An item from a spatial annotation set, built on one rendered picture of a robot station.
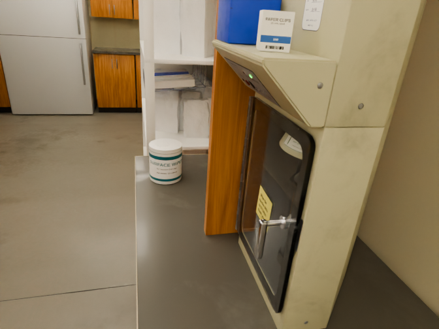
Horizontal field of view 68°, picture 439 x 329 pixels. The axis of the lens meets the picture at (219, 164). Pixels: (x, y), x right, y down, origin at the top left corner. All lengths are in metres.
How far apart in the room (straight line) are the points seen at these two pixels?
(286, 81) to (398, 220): 0.68
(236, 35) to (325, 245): 0.43
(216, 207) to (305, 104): 0.55
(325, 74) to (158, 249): 0.68
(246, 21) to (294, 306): 0.57
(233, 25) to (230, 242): 0.62
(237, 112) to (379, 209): 0.54
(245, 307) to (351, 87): 0.55
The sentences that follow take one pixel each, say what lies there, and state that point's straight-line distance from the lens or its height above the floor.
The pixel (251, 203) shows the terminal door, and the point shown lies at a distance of 0.82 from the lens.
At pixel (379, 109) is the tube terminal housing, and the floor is 1.44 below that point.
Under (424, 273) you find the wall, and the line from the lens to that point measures 1.04.
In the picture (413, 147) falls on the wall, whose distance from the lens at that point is 1.01.
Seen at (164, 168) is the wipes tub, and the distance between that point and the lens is 1.26.
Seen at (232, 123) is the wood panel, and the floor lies 1.30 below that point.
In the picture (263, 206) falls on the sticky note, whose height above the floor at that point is 1.17.
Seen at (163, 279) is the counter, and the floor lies 0.94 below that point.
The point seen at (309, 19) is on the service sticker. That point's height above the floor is 1.56.
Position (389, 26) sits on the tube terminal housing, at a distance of 0.55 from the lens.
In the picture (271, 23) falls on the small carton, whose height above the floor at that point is 1.55.
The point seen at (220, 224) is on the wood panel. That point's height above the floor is 0.97.
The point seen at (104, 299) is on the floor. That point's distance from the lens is 2.17.
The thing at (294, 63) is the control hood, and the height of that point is 1.50.
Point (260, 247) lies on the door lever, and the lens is 0.66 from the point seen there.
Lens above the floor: 1.56
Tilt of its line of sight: 24 degrees down
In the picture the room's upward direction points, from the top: 4 degrees clockwise
